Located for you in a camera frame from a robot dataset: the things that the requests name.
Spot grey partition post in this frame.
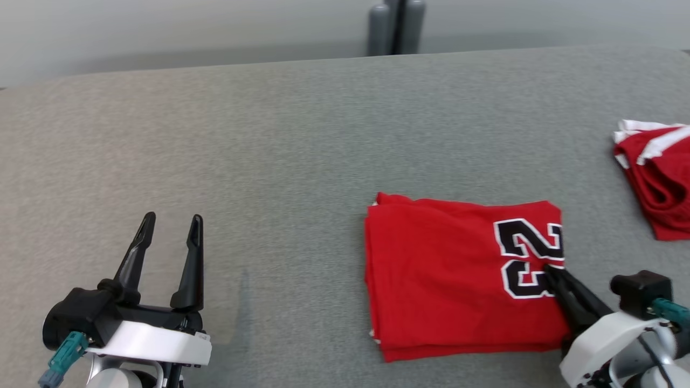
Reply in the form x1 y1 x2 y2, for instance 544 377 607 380
368 0 427 57

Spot red basketball jersey number 23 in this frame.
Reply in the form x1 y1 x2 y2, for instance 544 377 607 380
364 192 572 363

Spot red shorts with white trim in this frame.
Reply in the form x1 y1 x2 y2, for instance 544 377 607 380
612 119 690 241

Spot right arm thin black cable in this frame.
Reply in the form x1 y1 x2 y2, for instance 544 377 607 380
639 331 672 378

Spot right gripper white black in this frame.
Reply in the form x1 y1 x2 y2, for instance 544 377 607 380
543 264 678 388

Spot right camera cable teal plug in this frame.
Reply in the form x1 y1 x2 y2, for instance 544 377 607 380
651 297 690 327

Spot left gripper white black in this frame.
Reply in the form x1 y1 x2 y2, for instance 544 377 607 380
86 212 213 368

